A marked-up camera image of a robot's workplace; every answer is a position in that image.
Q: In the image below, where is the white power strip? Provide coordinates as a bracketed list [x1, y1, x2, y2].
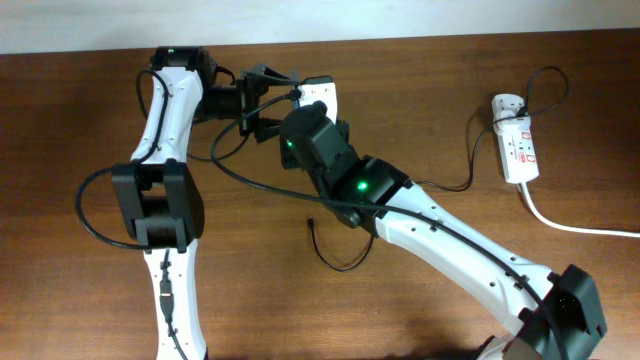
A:
[493, 115, 539, 184]

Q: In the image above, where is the black charger cable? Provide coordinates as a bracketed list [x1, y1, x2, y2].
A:
[307, 65, 570, 274]

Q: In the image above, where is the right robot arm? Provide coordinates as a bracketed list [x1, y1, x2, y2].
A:
[279, 101, 607, 360]

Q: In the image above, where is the white power strip cord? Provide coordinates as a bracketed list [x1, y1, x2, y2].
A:
[517, 182, 640, 239]

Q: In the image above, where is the white charger plug adapter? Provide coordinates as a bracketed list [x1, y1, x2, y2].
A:
[491, 94, 524, 127]

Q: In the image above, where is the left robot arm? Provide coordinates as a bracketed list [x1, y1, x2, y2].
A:
[112, 46, 299, 359]

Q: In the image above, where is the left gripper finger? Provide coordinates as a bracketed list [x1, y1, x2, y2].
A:
[257, 118, 281, 143]
[255, 64, 300, 90]

